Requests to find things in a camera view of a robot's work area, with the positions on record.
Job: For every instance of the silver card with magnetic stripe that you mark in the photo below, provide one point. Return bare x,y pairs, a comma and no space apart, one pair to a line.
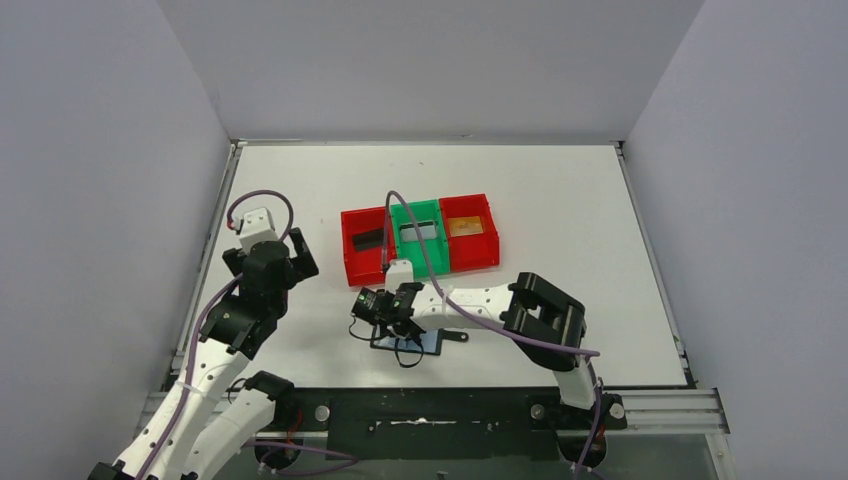
420,231

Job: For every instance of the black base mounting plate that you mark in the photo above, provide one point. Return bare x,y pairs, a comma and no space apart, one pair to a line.
469,423

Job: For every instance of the green plastic bin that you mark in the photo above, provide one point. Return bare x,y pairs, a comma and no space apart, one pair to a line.
428,215

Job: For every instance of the right red plastic bin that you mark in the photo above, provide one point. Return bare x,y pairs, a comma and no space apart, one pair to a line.
477,251

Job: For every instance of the black leather card holder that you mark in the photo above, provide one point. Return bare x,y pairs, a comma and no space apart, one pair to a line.
430,343

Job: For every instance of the gold credit card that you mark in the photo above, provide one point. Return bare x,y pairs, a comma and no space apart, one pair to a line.
465,226

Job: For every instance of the black card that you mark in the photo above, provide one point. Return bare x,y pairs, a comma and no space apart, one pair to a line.
367,240

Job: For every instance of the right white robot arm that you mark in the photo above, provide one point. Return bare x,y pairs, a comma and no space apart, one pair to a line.
547,324

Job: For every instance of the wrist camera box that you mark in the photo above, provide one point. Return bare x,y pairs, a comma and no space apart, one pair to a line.
400,271
256,226

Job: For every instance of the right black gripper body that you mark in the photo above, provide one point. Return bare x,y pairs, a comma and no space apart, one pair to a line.
386,325

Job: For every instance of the left red plastic bin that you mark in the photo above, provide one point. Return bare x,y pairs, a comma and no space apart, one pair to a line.
364,268

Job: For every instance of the red plastic bin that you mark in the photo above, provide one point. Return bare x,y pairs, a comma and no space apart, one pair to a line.
477,251
364,268

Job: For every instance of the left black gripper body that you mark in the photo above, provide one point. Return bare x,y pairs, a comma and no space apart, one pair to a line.
291,254

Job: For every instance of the aluminium table edge rail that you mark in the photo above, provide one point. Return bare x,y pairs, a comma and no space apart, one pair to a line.
210,239

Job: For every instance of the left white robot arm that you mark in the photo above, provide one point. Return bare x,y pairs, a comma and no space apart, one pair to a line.
228,335

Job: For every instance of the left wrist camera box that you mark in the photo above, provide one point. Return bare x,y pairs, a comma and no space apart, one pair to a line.
256,226

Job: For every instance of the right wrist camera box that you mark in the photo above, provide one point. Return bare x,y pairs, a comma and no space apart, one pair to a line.
400,271

